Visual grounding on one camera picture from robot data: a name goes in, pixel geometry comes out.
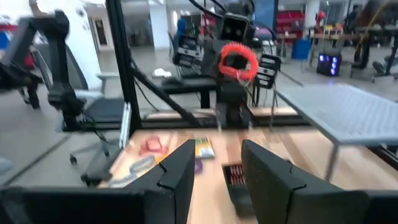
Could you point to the black lit computer tower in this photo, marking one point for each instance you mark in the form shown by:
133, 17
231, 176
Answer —
326, 67

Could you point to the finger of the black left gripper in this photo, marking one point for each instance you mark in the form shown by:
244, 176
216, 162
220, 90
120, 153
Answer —
270, 71
188, 51

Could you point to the blue rubber band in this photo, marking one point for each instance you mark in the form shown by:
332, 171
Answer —
143, 163

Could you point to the blue background bin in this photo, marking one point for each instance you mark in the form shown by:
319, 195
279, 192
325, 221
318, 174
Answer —
301, 49

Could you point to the red spiral coil band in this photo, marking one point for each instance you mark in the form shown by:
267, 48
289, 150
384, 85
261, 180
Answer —
237, 48

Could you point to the yellow green crayon box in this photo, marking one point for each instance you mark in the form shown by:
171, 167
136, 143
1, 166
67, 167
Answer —
203, 149

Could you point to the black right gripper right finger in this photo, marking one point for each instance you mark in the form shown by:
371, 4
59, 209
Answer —
311, 205

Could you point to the black background desk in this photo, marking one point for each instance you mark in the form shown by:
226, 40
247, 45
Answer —
192, 85

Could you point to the black plastic basket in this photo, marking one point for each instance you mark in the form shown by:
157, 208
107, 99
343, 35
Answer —
239, 199

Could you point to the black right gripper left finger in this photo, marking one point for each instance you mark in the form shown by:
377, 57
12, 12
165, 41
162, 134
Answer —
93, 205

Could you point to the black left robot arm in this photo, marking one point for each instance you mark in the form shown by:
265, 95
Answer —
231, 99

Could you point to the purple spiral coil band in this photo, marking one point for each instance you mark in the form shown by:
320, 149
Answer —
199, 166

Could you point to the red background shelf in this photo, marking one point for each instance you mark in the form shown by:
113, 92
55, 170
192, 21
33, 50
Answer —
289, 18

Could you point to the grey perforated metal shelf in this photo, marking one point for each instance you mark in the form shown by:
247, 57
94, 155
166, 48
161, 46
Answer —
342, 115

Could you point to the grey office chair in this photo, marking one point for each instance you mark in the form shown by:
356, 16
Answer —
105, 109

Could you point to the red rubber band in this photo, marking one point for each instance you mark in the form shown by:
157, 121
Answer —
149, 149

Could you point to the white printed paper sheet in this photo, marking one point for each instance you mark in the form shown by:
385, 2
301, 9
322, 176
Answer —
161, 73

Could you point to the person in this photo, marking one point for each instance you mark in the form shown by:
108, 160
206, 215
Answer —
351, 18

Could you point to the black background equipment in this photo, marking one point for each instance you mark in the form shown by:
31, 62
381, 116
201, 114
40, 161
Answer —
60, 62

